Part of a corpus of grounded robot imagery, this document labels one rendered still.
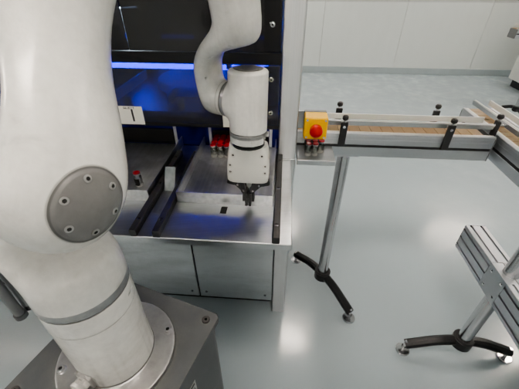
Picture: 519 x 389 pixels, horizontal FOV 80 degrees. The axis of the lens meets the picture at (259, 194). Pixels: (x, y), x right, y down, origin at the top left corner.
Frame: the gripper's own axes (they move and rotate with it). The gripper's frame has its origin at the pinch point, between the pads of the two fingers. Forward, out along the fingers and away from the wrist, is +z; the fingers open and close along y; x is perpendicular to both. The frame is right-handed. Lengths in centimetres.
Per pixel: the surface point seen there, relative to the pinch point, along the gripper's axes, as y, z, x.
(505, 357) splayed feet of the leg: -112, 89, -15
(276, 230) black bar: -7.7, 2.3, 9.8
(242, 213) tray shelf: 1.5, 4.2, 1.8
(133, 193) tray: 31.5, 2.1, -1.5
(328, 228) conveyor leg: -32, 45, -44
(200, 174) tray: 16.7, 3.6, -15.6
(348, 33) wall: -106, 16, -488
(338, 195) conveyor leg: -33, 27, -43
